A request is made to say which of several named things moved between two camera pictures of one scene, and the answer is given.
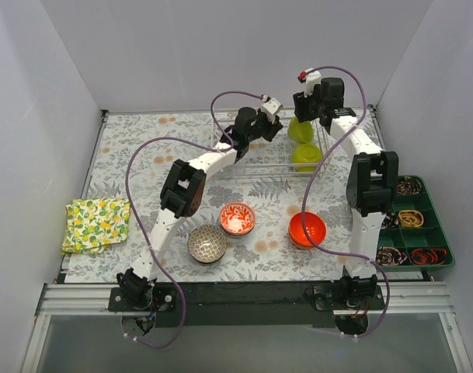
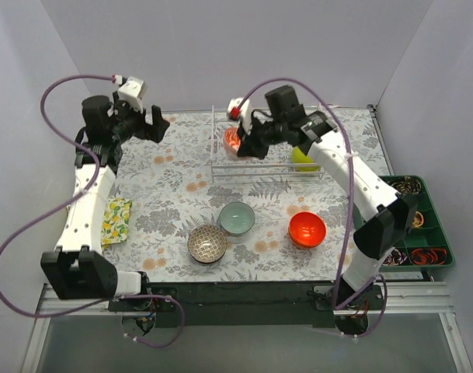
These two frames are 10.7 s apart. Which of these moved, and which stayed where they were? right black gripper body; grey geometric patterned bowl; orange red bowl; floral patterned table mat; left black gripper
Moved: right black gripper body; left black gripper
Stayed: orange red bowl; floral patterned table mat; grey geometric patterned bowl
